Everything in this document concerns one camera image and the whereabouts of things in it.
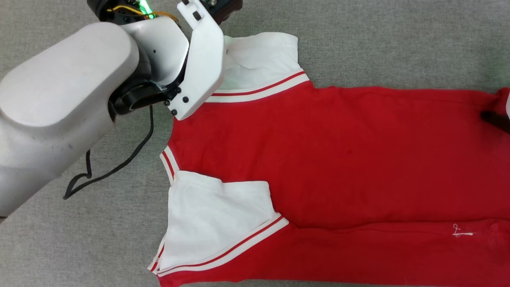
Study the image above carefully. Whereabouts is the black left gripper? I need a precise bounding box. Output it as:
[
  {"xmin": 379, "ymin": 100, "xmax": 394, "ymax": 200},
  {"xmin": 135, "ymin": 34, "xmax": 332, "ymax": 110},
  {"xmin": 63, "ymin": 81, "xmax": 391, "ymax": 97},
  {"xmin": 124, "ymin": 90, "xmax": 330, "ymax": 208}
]
[{"xmin": 87, "ymin": 0, "xmax": 243, "ymax": 25}]

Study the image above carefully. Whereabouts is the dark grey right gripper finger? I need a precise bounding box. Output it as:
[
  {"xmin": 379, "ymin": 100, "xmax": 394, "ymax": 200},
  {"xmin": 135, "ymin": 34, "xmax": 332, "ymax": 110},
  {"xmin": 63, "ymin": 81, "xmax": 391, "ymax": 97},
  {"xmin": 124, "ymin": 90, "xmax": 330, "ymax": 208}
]
[{"xmin": 480, "ymin": 111, "xmax": 510, "ymax": 134}]

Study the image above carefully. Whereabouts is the red and white shirt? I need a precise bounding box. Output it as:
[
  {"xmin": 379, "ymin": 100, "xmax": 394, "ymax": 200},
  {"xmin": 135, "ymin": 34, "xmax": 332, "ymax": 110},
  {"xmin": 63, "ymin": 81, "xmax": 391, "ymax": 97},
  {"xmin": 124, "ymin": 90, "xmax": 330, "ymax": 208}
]
[{"xmin": 147, "ymin": 32, "xmax": 510, "ymax": 287}]

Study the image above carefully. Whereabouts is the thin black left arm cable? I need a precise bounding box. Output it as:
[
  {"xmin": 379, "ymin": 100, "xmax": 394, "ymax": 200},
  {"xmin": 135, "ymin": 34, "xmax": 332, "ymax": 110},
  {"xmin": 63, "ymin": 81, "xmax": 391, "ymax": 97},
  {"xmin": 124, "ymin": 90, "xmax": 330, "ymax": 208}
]
[{"xmin": 63, "ymin": 104, "xmax": 155, "ymax": 201}]

